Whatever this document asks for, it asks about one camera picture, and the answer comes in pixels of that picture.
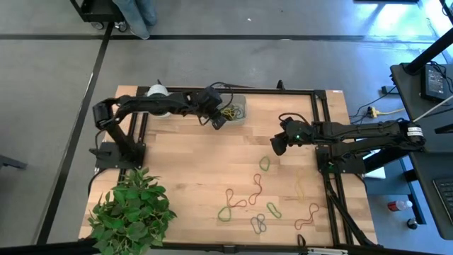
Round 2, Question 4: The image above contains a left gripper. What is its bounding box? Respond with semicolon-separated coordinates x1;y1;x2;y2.
193;86;228;131

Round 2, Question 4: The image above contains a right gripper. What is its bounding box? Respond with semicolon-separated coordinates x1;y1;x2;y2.
271;118;316;157

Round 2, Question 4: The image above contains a yellow rubber band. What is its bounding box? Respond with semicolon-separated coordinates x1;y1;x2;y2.
294;169;310;205
219;105;237;120

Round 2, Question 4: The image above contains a blue rubber band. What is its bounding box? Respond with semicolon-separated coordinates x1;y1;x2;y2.
256;212;268;234
231;103;246;120
249;216;262;236

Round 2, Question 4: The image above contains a green rubber band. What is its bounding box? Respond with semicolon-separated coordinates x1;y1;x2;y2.
258;155;272;173
265;201;283;220
217;205;233;223

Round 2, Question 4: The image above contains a red rubber band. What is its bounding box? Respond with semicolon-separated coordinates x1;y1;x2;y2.
224;188;248;209
294;202;321;232
247;173;263;207

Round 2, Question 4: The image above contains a white plastic bin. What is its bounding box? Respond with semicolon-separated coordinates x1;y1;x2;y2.
208;93;248;125

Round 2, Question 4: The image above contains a white cylindrical lamp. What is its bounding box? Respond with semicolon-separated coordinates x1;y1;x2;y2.
146;84;175;119

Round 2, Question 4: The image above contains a white paper sheet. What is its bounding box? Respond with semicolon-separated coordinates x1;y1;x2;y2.
366;164;387;180

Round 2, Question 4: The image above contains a black desk beam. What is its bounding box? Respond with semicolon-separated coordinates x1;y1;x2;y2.
404;27;453;76
364;147;415;174

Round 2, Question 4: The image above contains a white label strip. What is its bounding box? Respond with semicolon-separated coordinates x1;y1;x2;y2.
306;247;350;254

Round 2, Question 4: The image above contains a green leafy plant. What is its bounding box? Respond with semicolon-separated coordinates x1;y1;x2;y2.
86;166;178;255

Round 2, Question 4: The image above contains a red label plastic bottle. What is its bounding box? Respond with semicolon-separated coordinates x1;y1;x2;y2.
386;199;414;213

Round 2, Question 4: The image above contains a person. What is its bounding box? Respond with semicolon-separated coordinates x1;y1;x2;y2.
112;0;159;40

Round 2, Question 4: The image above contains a black desk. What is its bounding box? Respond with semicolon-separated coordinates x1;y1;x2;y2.
390;62;453;242

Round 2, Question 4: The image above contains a black wheeled cart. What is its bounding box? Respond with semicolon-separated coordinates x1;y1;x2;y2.
69;0;127;32

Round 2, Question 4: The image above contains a black power supply box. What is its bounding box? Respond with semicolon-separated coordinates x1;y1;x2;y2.
420;63;451;103

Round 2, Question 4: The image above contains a black keyboard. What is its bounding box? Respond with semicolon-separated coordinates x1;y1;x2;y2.
432;176;453;227

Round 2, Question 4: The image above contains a grey chair leg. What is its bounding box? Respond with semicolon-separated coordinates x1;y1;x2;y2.
0;154;28;171

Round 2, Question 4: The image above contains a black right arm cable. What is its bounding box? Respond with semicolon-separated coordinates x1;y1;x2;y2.
277;112;312;125

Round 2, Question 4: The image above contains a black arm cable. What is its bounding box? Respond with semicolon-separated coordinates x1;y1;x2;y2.
199;81;235;128
277;112;312;125

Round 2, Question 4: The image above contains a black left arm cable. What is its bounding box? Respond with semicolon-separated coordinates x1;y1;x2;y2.
199;81;235;128

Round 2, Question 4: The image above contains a yellow extension cord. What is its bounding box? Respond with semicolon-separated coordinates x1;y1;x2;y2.
366;106;406;119

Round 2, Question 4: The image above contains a white cable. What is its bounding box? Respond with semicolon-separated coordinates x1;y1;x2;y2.
412;94;453;123

